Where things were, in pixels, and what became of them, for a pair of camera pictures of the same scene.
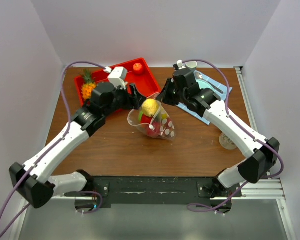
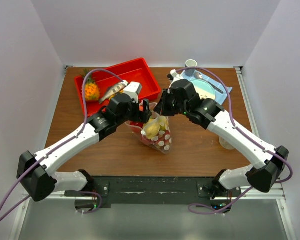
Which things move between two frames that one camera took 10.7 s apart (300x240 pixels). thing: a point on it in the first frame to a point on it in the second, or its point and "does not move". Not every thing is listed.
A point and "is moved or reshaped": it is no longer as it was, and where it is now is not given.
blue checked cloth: x=219 y=85 does not move
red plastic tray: x=139 y=74 does not move
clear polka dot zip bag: x=160 y=125 is moved or reshaped
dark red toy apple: x=152 y=128 to x=162 y=141
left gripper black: x=134 y=100 to x=144 y=117
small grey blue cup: x=191 y=65 does not move
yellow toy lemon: x=150 y=107 is moved or reshaped
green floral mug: x=226 y=142 does not move
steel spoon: x=199 y=75 does not move
